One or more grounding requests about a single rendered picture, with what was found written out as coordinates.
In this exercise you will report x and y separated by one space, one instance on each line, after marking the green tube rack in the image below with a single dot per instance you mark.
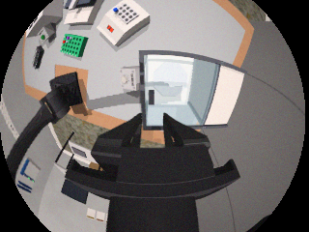
75 43

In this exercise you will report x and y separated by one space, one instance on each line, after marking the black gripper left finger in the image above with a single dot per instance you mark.
123 134

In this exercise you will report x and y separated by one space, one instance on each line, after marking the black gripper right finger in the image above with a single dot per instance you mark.
182 134

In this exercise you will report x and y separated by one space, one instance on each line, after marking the light grey bench mat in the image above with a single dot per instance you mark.
194 26

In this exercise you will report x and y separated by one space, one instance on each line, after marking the white block with grey holes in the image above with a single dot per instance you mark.
116 27

